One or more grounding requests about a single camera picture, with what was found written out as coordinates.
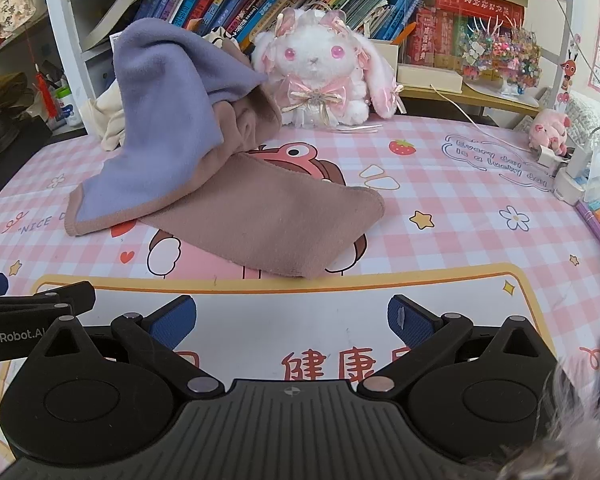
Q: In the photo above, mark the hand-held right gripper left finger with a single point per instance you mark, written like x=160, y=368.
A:
x=172, y=322

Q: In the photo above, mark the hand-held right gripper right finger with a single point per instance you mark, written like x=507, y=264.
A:
x=410, y=322

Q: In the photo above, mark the purple and brown sweater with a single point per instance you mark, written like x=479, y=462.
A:
x=180, y=110

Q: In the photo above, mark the dark olive jacket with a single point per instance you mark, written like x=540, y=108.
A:
x=2, y=110

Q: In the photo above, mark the cream cloth garment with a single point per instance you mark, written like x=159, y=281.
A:
x=105, y=120

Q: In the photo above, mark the white plastic bottle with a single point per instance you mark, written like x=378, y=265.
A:
x=69, y=107

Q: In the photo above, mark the red tassel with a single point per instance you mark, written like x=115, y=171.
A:
x=44, y=95

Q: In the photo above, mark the white charger plug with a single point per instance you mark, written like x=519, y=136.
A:
x=547, y=156

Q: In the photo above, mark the white power box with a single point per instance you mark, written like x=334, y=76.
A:
x=582, y=175

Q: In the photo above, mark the pink pig plush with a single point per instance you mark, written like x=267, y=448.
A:
x=547, y=127

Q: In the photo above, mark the cream flat box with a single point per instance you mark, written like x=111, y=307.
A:
x=427, y=77

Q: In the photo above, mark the white printed box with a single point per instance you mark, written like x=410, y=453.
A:
x=116, y=40

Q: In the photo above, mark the cream pen holder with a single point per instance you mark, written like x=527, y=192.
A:
x=385, y=55

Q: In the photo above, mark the white bunny plush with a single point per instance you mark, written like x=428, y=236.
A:
x=315, y=65

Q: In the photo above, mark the white bookshelf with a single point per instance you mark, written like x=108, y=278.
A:
x=55, y=10

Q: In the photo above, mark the colourful bead tree ornament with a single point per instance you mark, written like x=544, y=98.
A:
x=495, y=52

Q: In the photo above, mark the cartoon deer sticker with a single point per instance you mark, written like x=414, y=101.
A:
x=569, y=72

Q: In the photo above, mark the row of books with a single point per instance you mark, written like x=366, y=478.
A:
x=230, y=5

